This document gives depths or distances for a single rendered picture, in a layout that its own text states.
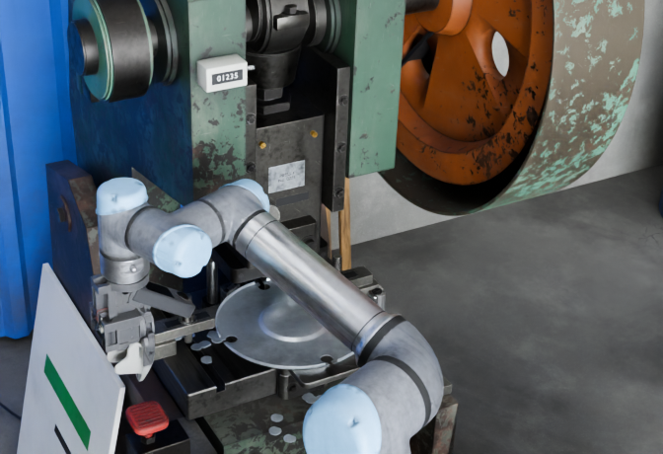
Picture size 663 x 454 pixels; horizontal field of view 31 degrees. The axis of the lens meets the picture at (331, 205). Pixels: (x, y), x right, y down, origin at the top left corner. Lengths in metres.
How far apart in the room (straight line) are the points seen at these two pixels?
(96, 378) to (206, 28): 0.91
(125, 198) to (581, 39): 0.74
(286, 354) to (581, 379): 1.48
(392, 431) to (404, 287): 2.18
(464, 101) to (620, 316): 1.64
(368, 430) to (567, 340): 2.09
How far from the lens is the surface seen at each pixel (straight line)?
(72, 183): 2.46
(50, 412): 2.80
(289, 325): 2.21
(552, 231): 4.14
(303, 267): 1.75
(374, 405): 1.58
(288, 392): 2.24
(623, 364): 3.56
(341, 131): 2.08
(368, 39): 2.02
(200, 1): 1.85
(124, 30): 1.88
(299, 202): 2.15
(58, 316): 2.71
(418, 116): 2.39
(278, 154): 2.08
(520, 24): 2.07
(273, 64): 2.04
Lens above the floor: 2.07
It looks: 30 degrees down
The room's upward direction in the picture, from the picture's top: 2 degrees clockwise
